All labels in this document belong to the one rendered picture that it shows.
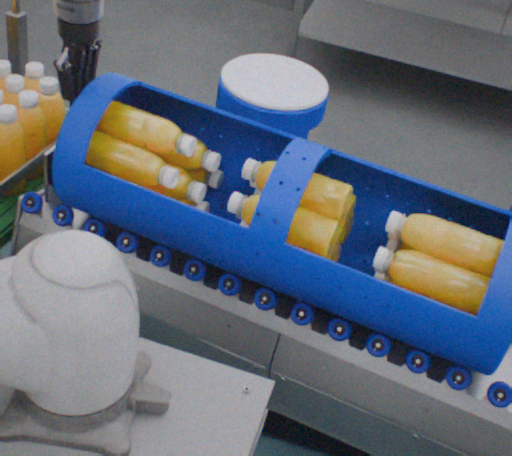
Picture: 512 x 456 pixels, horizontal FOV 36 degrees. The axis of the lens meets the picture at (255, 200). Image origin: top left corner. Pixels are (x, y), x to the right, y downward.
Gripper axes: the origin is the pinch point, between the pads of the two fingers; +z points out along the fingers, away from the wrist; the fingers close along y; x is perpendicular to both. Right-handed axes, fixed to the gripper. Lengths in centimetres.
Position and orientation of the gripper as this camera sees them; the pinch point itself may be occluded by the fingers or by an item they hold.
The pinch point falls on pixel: (78, 111)
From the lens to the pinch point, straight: 159.5
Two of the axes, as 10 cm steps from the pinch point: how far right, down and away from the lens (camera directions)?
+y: -4.0, 5.1, -7.6
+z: -1.4, 7.9, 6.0
